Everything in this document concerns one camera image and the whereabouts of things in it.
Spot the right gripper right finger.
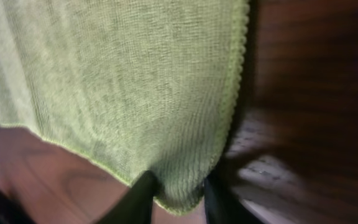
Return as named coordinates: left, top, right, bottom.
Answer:
left=204, top=174, right=263, bottom=224

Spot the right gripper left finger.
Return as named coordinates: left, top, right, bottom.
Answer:
left=96, top=170, right=159, bottom=224

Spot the light green microfiber cloth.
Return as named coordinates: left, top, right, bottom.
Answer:
left=0, top=0, right=250, bottom=215

